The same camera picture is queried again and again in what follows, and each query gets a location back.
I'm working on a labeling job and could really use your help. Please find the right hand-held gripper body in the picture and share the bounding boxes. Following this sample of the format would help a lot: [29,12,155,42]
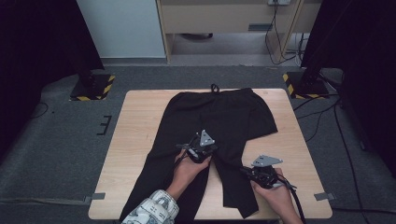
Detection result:
[250,154,284,189]

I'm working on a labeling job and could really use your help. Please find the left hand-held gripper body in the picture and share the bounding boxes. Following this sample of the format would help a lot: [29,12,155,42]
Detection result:
[186,130,219,164]

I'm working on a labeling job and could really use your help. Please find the black pants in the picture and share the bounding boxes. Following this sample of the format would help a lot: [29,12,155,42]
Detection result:
[119,83,279,224]

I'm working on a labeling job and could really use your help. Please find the person's right hand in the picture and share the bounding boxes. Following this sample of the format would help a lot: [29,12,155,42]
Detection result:
[250,169,293,213]

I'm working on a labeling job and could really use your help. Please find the person's left hand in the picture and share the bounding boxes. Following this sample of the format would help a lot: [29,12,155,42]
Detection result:
[172,149,212,192]

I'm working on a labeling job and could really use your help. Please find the grey tape piece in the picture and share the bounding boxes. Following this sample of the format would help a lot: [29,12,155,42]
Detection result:
[313,191,337,202]
[83,192,106,203]

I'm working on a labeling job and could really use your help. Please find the striped black stand base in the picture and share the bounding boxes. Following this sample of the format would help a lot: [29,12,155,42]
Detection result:
[282,69,331,101]
[69,69,116,102]

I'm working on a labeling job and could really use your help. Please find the light wooden desk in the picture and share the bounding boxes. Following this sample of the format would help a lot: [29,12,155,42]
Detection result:
[155,0,322,63]

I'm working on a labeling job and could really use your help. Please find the white panel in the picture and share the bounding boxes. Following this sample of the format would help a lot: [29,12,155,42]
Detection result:
[76,0,166,59]

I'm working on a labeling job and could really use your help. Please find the black curtain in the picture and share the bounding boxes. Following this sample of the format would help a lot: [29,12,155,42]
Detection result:
[0,0,106,158]
[300,0,396,178]

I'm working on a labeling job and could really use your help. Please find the left hand-held gripper cable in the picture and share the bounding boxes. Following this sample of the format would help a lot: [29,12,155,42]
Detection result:
[174,149,191,167]

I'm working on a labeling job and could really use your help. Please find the hand-held gripper cable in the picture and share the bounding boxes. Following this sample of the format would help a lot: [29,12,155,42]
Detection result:
[276,174,307,224]
[174,149,191,167]

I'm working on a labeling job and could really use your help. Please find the right hand-held gripper cable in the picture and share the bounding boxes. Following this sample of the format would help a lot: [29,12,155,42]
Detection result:
[276,174,307,224]

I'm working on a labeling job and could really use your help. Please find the long black floor cable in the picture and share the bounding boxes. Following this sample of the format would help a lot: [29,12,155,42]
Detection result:
[333,101,364,224]

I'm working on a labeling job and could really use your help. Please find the black hanging cables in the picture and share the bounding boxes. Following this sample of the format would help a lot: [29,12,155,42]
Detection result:
[264,1,307,67]

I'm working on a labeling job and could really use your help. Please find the thin black floor cable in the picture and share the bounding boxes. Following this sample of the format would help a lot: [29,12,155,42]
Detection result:
[30,102,50,119]

